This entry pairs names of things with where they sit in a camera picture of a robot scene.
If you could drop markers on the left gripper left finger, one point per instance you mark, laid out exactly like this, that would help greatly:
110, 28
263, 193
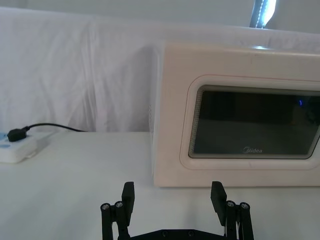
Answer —
125, 212

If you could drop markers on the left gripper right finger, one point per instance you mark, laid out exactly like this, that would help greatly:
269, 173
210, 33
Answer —
232, 220

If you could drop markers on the white table cloth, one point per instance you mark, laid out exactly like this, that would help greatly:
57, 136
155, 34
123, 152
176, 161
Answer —
75, 187

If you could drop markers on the white power strip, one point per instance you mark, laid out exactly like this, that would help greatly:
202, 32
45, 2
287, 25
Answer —
15, 150

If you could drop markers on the white curtain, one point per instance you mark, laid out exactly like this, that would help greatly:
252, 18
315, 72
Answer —
62, 75

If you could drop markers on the cream microwave oven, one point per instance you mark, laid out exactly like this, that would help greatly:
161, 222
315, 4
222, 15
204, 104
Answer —
225, 62

